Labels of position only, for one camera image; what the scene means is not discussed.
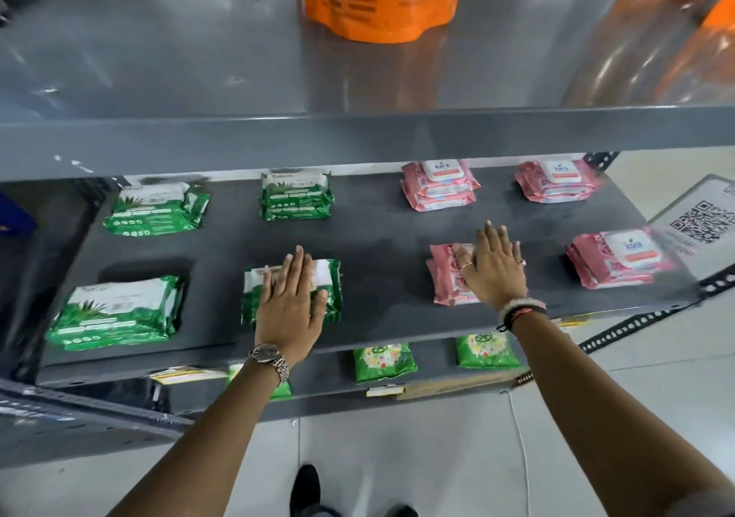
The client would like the person's right hand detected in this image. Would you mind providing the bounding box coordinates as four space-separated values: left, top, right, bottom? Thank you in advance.
452 221 529 312

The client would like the person's left hand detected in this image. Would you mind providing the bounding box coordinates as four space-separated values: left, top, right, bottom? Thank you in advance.
255 246 330 366

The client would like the green wet wipes pack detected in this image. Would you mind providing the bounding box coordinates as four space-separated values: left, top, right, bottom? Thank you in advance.
241 258 343 328
46 276 186 352
103 182 211 237
261 195 334 222
261 170 334 201

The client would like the pink wet wipes pack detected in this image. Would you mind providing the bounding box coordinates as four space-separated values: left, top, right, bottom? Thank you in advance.
567 258 658 290
565 227 677 275
426 243 526 307
401 160 481 197
403 189 477 212
515 158 599 191
518 185 598 204

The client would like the person's right forearm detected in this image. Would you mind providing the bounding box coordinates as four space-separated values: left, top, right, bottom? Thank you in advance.
508 310 735 517

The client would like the person's left forearm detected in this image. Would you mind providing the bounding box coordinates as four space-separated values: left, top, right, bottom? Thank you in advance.
106 359 291 517

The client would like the silver metal wristwatch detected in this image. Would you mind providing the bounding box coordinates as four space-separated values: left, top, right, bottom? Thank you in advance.
247 342 291 386

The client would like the green floral packet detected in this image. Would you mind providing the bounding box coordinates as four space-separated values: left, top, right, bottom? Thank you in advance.
353 343 419 384
455 333 521 370
225 363 294 401

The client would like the brown cardboard strip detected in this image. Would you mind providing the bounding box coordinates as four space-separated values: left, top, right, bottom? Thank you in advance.
396 369 530 401

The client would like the black slotted metal angle bar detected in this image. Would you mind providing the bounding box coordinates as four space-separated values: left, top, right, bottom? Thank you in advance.
579 264 735 357

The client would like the grey metal shelving rack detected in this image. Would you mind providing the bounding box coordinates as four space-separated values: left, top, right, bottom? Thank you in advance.
0 0 735 471

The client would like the clear code sign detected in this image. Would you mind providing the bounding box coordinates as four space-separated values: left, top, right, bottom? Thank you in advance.
649 174 735 282

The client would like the blue object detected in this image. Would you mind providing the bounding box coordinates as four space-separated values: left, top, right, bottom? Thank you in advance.
0 192 36 239

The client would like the person's grey sleeve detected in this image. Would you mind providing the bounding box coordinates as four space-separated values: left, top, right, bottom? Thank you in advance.
666 488 735 517

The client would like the white beaded bracelet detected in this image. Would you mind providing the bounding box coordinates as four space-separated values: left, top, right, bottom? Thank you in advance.
498 297 547 320

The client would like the black and red thread bracelet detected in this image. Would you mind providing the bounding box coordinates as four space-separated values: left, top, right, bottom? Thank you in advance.
497 305 549 334

